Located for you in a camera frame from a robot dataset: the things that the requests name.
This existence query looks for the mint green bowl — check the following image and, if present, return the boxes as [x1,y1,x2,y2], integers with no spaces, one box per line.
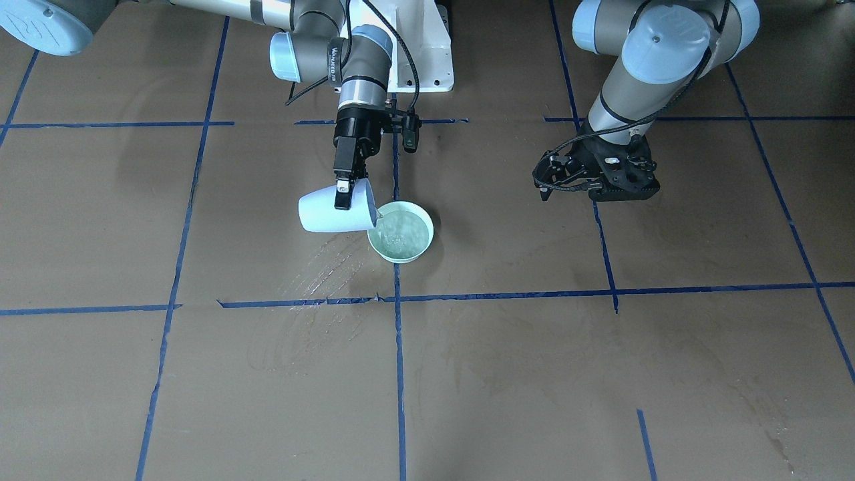
[367,201,436,264]

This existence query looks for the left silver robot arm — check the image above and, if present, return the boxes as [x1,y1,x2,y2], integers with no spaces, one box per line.
[532,1,761,202]

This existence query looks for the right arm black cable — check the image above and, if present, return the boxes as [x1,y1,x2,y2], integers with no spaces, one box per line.
[285,0,421,118]

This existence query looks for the white pedestal column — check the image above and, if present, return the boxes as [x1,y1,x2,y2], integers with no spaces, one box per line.
[344,1,455,94]

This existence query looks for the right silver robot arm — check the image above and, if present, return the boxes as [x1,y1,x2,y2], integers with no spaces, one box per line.
[2,1,393,213]

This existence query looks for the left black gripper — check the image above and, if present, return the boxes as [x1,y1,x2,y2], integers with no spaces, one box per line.
[532,134,653,202]

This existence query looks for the light blue cup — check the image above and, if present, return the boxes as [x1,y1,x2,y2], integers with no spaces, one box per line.
[297,178,377,232]

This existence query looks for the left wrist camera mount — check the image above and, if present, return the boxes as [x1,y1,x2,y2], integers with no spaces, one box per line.
[588,144,661,202]

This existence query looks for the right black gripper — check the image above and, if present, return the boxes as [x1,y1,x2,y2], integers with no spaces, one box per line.
[333,107,389,210]

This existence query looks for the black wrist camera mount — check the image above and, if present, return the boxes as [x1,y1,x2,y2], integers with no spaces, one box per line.
[381,108,422,154]

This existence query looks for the black camera cable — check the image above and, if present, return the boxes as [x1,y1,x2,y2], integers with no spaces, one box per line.
[542,0,732,196]

